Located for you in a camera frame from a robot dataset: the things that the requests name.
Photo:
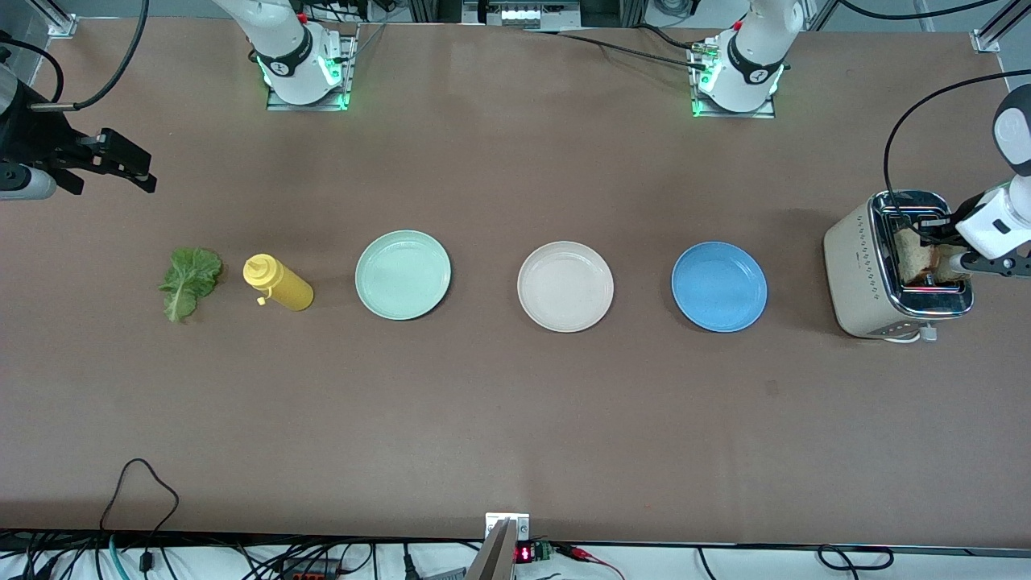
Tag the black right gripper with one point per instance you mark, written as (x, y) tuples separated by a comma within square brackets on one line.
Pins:
[(32, 138)]

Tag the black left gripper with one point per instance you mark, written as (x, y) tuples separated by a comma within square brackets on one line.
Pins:
[(934, 230)]

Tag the pale white bread slice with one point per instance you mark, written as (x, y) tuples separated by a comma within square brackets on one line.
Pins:
[(914, 258)]

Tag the green lettuce leaf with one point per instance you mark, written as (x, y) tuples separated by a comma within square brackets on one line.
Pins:
[(189, 278)]

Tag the yellow squeeze sauce bottle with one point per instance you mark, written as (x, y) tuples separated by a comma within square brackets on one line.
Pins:
[(286, 288)]

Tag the blue round plate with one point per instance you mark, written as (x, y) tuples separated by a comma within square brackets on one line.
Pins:
[(719, 287)]

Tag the pale green round plate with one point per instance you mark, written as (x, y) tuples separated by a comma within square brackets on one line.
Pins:
[(403, 275)]

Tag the beige round plate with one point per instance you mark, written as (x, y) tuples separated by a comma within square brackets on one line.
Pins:
[(565, 287)]

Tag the beige and chrome toaster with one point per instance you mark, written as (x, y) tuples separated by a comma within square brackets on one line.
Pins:
[(854, 274)]

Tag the black box with lights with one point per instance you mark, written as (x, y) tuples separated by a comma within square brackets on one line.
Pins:
[(519, 14)]

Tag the red LED display module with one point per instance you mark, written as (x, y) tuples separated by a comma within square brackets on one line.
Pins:
[(525, 554)]

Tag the aluminium frame post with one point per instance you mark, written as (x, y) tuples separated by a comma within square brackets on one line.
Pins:
[(989, 36), (58, 20)]

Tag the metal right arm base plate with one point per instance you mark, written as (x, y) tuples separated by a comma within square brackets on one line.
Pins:
[(306, 105)]

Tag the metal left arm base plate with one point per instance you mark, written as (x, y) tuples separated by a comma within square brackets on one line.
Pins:
[(733, 114)]

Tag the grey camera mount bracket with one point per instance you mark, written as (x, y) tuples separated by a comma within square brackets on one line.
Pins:
[(499, 548)]

